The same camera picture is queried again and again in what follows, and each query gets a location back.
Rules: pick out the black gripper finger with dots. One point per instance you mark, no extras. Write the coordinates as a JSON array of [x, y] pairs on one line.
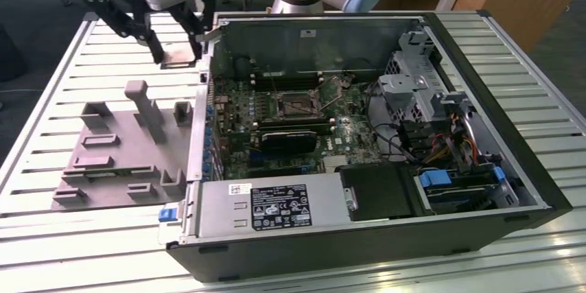
[[207, 1], [138, 32]]

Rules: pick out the silver square CPU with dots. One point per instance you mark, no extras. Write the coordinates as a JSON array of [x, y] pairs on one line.
[[178, 56]]

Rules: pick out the black RAM slot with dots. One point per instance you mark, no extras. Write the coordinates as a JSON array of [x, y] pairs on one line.
[[295, 129], [286, 77], [286, 86], [293, 122]]

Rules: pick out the CPU socket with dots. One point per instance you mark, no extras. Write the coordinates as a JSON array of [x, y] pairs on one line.
[[297, 105]]

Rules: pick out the grey plastic parts rack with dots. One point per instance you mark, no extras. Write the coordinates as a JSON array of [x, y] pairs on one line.
[[133, 155]]

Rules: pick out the thin metal locking lever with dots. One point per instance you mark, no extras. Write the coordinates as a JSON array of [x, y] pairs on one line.
[[330, 102]]

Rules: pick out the black graphics card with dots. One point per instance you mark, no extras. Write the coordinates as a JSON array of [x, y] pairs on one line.
[[289, 142]]

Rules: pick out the green motherboard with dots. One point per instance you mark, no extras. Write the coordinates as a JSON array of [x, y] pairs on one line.
[[353, 135]]

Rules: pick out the grey metal drive cage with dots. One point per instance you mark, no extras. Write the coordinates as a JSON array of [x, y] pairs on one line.
[[412, 90]]

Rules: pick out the blue case latch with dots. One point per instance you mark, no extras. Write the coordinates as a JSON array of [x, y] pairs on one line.
[[167, 213]]

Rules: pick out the small silver heat sink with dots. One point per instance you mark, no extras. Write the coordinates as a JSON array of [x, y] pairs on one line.
[[335, 162]]

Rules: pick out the grey power supply unit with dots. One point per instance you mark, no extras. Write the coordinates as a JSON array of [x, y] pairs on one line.
[[274, 207]]

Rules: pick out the black plastic shroud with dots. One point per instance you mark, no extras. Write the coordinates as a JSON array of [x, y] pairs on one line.
[[376, 191]]

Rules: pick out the wooden cabinet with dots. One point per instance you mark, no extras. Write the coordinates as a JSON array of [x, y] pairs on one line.
[[536, 1]]

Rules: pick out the hard disk in blue carrier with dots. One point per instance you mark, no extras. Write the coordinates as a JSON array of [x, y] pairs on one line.
[[442, 178]]

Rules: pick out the black open PC case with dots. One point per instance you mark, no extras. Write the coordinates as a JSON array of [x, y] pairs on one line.
[[504, 155]]

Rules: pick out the blue plastic clip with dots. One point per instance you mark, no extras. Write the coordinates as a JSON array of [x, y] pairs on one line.
[[500, 173]]

